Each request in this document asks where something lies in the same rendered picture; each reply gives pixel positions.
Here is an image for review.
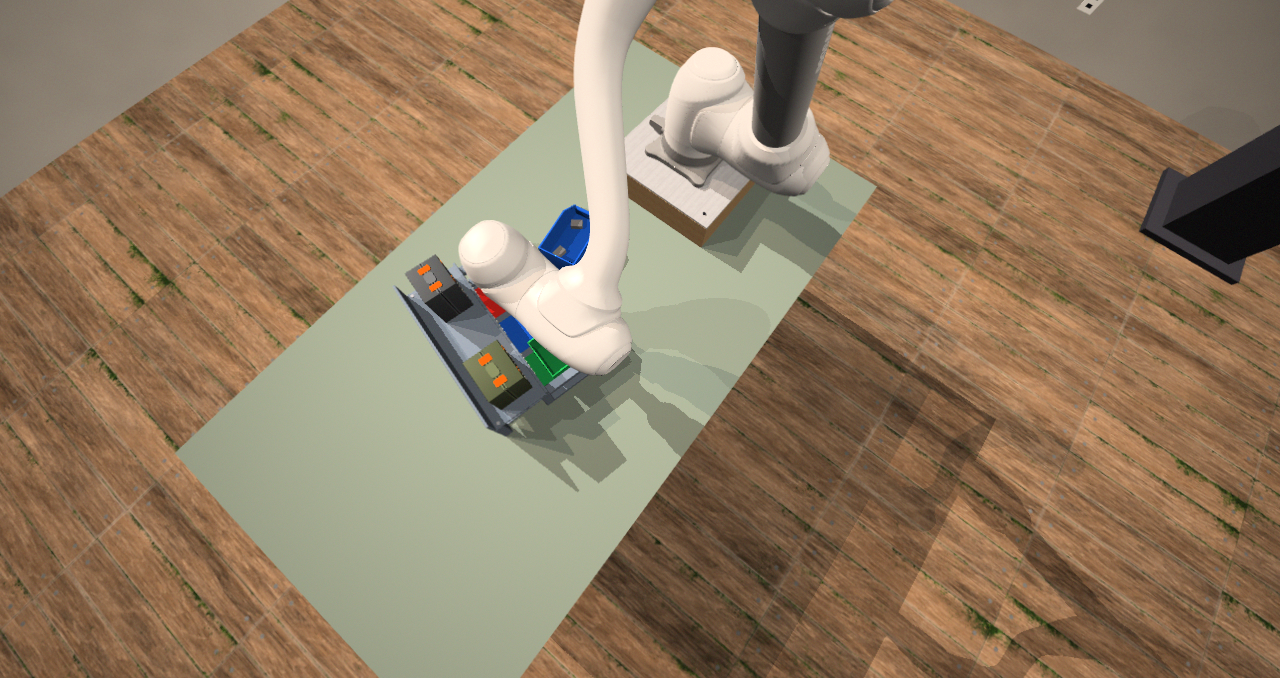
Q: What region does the olive green case with orange latches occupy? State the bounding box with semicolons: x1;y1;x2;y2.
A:
463;340;532;411

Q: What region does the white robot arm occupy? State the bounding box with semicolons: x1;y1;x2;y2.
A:
460;0;893;376

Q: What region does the blue bin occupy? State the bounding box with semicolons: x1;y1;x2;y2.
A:
538;203;590;270

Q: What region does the dark grey metal shelf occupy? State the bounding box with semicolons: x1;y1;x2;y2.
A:
393;264;589;438

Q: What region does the green bin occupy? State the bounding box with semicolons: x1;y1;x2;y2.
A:
527;338;570;379

